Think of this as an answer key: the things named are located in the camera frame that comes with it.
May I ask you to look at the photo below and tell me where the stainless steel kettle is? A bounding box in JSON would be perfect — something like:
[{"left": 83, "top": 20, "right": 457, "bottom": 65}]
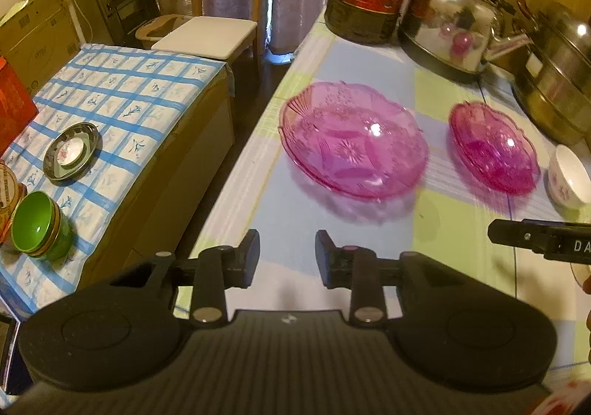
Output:
[{"left": 398, "top": 0, "right": 529, "bottom": 83}]

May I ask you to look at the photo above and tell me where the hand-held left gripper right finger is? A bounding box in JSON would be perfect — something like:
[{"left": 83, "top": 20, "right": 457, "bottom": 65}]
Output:
[{"left": 315, "top": 230, "right": 467, "bottom": 328}]

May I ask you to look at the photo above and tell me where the small pink glass bowl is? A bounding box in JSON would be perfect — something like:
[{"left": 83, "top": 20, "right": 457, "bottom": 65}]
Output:
[{"left": 449, "top": 102, "right": 541, "bottom": 196}]

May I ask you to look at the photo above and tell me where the blue checked cloth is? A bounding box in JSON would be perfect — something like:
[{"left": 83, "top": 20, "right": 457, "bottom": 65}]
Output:
[{"left": 0, "top": 43, "right": 232, "bottom": 321}]

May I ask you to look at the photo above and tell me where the cardboard box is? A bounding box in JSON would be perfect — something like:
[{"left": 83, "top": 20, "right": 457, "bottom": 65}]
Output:
[{"left": 0, "top": 0, "right": 81, "bottom": 95}]

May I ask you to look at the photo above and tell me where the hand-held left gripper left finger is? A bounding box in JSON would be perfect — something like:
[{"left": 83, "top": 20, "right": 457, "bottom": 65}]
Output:
[{"left": 108, "top": 229, "right": 260, "bottom": 328}]

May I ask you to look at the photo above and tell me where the small white ceramic bowl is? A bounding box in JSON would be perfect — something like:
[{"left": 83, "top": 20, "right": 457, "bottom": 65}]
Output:
[{"left": 548, "top": 145, "right": 591, "bottom": 210}]

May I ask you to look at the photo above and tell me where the red box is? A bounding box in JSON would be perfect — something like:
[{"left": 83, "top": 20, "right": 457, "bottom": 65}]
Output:
[{"left": 0, "top": 56, "right": 38, "bottom": 152}]

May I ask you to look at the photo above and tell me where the stainless steel steamer pot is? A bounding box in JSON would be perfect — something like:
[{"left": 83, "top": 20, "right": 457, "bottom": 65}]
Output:
[{"left": 510, "top": 0, "right": 591, "bottom": 145}]

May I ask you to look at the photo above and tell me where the tan plastic stool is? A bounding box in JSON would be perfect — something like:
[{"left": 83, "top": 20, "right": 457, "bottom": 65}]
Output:
[{"left": 135, "top": 13, "right": 191, "bottom": 49}]

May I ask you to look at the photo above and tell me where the white seat wooden chair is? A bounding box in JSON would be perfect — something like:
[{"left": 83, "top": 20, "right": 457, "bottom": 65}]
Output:
[{"left": 151, "top": 0, "right": 264, "bottom": 69}]

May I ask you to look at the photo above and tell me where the pastel checked tablecloth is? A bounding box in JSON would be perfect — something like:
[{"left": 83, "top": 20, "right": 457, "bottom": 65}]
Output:
[{"left": 173, "top": 11, "right": 591, "bottom": 379}]

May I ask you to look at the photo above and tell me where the green bowl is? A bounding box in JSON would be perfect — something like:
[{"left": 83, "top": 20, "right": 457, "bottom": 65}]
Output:
[{"left": 11, "top": 191, "right": 72, "bottom": 261}]

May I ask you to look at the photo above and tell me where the large pink glass bowl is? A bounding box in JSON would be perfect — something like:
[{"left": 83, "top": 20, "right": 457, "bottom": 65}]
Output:
[{"left": 279, "top": 82, "right": 429, "bottom": 201}]

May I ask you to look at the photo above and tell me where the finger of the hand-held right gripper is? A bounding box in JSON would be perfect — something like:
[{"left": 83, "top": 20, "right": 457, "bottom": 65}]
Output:
[{"left": 488, "top": 219, "right": 549, "bottom": 254}]

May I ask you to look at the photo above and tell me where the brown low cabinet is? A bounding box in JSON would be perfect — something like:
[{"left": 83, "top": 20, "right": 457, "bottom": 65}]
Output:
[{"left": 85, "top": 66, "right": 236, "bottom": 277}]

